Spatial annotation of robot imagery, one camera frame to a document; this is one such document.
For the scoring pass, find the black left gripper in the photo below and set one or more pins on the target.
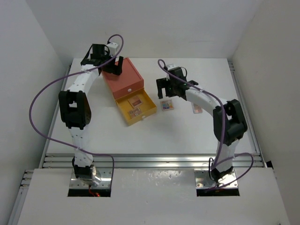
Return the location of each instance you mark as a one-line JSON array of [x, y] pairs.
[[113, 69]]

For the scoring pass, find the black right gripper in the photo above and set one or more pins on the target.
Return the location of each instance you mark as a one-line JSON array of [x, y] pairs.
[[161, 84]]

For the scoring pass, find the orange drawer box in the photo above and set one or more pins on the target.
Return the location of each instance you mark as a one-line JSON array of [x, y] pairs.
[[129, 75]]

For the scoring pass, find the small colourful eyeshadow palette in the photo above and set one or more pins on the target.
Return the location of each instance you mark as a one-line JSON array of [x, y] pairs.
[[167, 105]]

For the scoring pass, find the orange drawer with white knob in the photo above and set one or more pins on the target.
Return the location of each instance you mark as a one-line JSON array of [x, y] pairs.
[[127, 89]]

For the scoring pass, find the square orange blush compact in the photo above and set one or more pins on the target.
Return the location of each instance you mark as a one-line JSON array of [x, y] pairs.
[[135, 101]]

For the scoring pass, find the yellow drawer with white knob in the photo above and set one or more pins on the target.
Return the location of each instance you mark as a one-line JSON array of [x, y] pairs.
[[148, 107]]

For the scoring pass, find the long brown eyeshadow palette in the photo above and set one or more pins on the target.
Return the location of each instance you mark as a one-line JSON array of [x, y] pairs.
[[197, 109]]

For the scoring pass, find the clear nine-pan eyeshadow palette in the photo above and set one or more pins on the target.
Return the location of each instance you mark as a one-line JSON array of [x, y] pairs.
[[134, 112]]

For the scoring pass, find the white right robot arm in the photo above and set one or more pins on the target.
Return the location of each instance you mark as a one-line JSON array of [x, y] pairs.
[[229, 123]]

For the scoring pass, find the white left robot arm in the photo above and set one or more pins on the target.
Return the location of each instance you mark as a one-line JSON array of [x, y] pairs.
[[75, 110]]

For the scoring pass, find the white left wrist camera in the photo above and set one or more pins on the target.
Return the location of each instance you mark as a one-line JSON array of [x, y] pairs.
[[113, 48]]

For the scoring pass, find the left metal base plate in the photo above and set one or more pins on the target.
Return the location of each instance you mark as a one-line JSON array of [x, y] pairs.
[[101, 179]]

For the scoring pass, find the aluminium rail frame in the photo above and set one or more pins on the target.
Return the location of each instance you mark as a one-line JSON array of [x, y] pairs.
[[188, 145]]

